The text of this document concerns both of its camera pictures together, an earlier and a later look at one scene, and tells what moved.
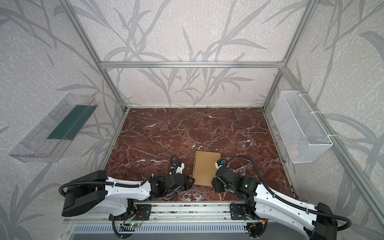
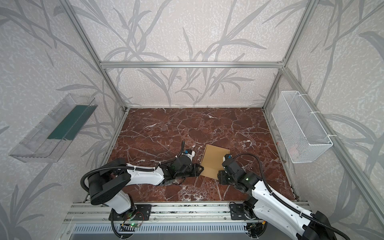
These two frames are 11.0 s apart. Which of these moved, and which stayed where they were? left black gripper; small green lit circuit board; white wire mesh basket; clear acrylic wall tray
Moved: left black gripper
Stayed: white wire mesh basket; small green lit circuit board; clear acrylic wall tray
